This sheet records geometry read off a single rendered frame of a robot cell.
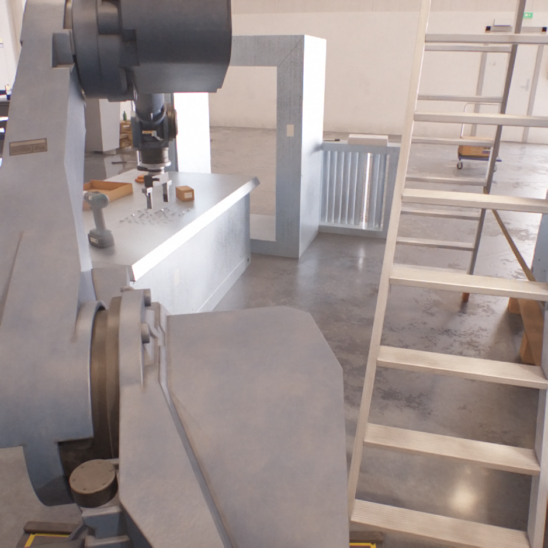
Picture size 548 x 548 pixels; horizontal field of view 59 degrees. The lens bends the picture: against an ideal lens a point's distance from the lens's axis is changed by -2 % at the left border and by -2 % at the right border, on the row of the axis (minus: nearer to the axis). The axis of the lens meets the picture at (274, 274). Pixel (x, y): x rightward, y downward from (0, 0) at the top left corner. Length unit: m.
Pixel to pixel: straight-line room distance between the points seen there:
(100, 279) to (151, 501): 0.52
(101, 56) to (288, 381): 0.86
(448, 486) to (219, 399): 1.41
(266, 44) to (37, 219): 2.85
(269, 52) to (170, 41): 2.45
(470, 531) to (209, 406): 1.06
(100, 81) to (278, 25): 10.58
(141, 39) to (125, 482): 0.89
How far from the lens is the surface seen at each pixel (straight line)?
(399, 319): 3.01
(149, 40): 1.20
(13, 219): 0.96
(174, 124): 2.31
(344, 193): 4.40
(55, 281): 0.83
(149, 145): 2.33
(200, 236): 2.73
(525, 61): 11.32
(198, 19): 1.19
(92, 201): 2.20
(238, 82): 12.08
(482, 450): 1.52
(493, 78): 11.26
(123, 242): 2.28
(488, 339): 2.96
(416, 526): 1.57
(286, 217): 3.73
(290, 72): 3.57
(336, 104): 11.46
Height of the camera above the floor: 1.38
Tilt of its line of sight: 23 degrees down
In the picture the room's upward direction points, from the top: straight up
